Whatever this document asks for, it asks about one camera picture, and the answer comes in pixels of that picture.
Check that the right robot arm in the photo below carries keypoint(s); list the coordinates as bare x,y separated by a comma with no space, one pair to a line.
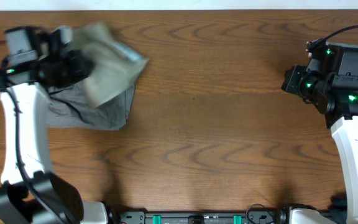
343,123

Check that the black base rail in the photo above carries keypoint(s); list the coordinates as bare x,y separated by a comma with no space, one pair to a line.
139,217

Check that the folded dark grey shorts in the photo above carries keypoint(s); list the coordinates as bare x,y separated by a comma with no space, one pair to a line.
68,109

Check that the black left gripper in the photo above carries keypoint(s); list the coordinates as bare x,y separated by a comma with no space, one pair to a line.
73,58

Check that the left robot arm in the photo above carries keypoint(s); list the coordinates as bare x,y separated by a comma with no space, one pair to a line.
31,191

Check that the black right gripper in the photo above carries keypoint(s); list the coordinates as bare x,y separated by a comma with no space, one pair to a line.
293,76

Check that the light khaki green pants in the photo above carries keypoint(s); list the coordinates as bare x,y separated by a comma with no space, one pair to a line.
116,65

